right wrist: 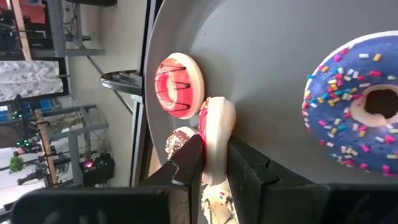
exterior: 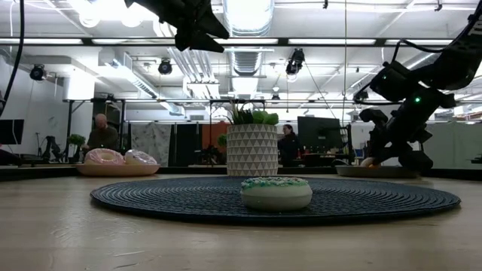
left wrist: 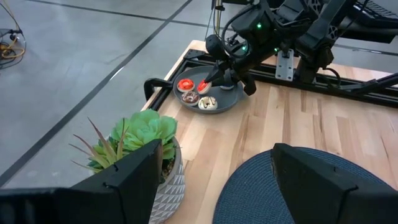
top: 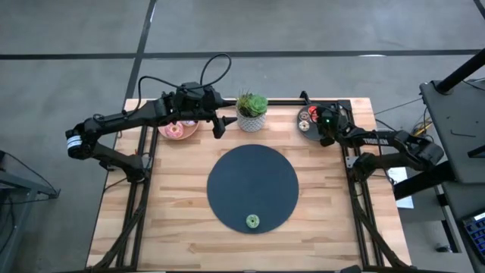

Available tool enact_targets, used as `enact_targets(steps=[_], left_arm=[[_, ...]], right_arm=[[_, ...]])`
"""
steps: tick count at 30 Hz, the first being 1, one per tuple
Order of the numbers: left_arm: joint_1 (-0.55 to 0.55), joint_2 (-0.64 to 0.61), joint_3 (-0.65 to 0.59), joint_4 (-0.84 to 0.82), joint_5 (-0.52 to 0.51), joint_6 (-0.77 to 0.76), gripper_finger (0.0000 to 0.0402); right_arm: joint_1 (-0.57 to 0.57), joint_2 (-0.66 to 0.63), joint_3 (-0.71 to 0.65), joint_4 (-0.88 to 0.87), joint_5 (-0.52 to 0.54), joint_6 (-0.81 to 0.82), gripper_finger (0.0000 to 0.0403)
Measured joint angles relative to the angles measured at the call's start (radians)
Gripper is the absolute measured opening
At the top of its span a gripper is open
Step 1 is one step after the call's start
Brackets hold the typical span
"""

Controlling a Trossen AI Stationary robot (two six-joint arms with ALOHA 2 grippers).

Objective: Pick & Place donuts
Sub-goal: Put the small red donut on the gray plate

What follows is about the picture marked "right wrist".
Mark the small background potted plant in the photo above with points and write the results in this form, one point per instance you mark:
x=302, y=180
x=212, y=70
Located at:
x=16, y=164

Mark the grey metal background table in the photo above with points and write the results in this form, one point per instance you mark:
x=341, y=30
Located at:
x=74, y=146

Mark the black box with red light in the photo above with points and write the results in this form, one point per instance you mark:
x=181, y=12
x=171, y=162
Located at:
x=99, y=172

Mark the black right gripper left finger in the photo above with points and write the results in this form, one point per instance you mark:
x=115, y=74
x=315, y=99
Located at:
x=183, y=165

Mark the patterned hanging cloth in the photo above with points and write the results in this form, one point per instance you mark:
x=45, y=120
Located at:
x=28, y=77

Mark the small blue sprinkled donut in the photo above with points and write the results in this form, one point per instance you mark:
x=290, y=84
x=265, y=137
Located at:
x=335, y=140

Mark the small brown sprinkled donut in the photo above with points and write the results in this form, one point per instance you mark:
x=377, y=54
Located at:
x=177, y=140

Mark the small red sprinkled donut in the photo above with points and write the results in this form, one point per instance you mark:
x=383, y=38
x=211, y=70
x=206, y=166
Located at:
x=192, y=81
x=217, y=140

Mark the small cream donut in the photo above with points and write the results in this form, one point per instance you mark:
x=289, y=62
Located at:
x=217, y=205

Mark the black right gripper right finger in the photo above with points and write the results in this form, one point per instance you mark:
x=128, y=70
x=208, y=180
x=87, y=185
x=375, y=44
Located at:
x=248, y=186

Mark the grey plate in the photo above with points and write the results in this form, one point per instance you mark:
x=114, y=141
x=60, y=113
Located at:
x=264, y=62

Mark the black aluminium rig frame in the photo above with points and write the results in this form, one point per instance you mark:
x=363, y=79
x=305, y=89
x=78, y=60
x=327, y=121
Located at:
x=136, y=140

